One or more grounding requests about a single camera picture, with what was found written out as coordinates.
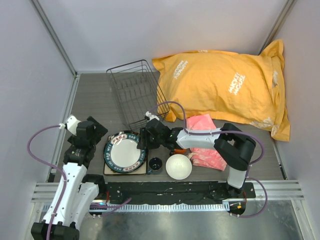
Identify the dark blue mug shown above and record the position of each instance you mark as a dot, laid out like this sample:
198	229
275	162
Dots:
155	166

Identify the orange glass mug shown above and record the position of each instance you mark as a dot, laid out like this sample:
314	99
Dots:
178	151

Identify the square floral plate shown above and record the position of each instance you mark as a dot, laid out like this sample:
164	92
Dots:
125	172

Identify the white slotted cable duct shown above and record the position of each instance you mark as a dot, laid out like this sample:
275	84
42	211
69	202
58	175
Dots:
100	207

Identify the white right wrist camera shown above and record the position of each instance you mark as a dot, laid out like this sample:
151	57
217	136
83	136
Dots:
149	116

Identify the white bowl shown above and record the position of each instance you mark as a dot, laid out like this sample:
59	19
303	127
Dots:
178	167

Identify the green rimmed white plate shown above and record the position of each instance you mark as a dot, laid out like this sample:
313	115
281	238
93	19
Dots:
125	153

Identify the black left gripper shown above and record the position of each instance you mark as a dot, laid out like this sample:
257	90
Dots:
99	131

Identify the grey wire dish rack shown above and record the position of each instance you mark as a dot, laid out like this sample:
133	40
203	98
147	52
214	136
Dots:
135	90

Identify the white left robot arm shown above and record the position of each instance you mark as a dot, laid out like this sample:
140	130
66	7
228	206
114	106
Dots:
76	189

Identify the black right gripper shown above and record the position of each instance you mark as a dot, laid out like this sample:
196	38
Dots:
144	142

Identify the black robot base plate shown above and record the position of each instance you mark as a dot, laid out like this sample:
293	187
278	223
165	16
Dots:
174	192

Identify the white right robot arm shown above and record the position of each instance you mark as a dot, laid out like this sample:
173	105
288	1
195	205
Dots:
234	146

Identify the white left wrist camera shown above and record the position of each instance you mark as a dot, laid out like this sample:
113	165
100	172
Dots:
70	124

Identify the yellow Mickey Mouse pillow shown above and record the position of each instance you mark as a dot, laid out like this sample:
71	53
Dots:
241	88

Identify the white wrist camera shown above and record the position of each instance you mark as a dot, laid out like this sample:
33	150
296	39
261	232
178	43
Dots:
70	124
149	116

